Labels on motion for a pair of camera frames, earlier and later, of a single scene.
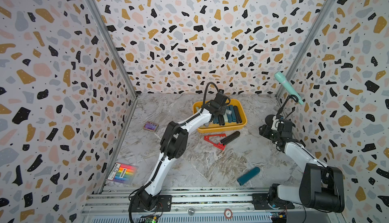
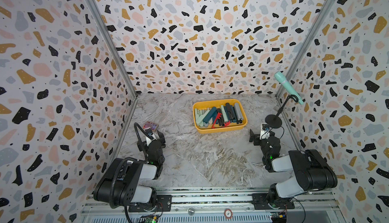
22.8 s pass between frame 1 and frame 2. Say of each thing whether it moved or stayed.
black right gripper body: moved
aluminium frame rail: stayed
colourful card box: stayed
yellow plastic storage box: stayed
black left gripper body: moved
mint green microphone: stayed
